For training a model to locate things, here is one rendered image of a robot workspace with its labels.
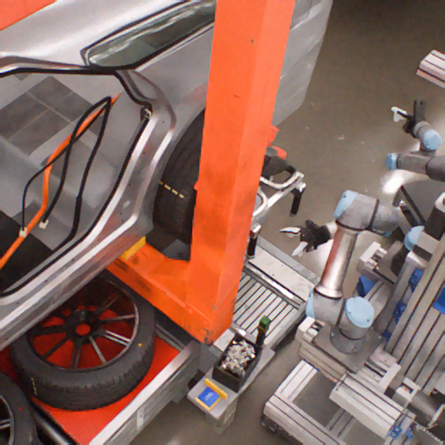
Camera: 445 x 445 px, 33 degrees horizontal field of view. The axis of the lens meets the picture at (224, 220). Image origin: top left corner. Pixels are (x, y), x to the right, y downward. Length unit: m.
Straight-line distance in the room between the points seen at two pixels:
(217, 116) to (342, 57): 3.50
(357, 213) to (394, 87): 2.92
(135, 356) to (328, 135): 2.40
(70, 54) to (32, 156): 0.97
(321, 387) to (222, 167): 1.56
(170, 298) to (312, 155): 1.98
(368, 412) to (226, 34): 1.65
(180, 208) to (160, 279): 0.33
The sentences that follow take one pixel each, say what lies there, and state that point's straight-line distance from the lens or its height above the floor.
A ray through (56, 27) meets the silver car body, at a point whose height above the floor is 1.93.
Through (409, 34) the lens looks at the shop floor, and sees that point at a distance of 6.26.
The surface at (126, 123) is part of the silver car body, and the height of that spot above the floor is 1.20.
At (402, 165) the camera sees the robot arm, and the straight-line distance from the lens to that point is 3.33.
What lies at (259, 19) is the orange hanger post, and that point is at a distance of 2.10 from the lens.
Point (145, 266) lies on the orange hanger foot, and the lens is 3.43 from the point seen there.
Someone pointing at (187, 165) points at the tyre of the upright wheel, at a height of 1.10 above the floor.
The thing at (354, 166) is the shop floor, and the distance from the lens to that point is 5.00.
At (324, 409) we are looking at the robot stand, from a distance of 3.70.
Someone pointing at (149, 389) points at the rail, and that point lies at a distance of 3.44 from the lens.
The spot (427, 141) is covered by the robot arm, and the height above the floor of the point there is 1.27.
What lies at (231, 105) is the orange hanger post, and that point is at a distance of 2.33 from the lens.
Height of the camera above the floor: 3.46
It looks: 50 degrees down
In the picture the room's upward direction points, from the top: 9 degrees clockwise
